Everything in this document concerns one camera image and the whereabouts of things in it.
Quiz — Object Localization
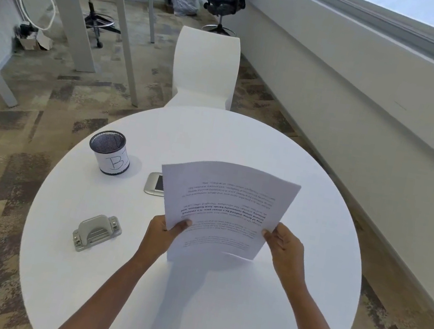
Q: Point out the printed white paper sheets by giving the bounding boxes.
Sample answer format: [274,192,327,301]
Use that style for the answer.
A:
[146,152,304,282]

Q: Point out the white plastic chair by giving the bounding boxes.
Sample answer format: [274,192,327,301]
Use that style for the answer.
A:
[164,24,245,118]

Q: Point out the black power adapter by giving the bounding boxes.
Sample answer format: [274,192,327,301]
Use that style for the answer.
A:
[13,22,40,40]

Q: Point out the grey hole punch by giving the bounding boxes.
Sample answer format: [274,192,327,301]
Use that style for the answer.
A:
[70,211,125,258]

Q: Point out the small cardboard box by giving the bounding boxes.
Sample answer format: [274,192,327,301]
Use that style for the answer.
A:
[17,27,55,55]

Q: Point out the person's right hand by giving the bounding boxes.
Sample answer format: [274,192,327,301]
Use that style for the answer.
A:
[254,220,317,289]

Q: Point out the person's left hand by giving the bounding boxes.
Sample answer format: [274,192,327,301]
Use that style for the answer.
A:
[136,212,193,268]

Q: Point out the black mesh pen holder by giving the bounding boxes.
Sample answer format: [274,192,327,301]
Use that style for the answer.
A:
[84,127,135,179]

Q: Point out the window frame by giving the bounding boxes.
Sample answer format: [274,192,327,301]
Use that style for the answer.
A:
[256,0,434,63]

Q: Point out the person's left forearm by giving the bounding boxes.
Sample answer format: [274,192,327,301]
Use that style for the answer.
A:
[49,236,161,329]

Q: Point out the black stool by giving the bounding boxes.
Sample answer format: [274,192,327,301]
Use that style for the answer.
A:
[63,0,127,52]

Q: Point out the silver stapler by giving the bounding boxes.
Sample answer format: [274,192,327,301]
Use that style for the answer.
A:
[143,171,169,197]

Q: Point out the white round table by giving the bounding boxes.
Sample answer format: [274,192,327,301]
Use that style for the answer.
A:
[6,80,387,329]

